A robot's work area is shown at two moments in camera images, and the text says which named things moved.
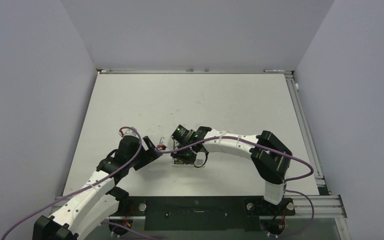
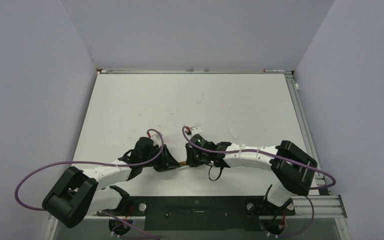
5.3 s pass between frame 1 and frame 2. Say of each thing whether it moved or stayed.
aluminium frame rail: stayed
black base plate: stayed
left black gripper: moved
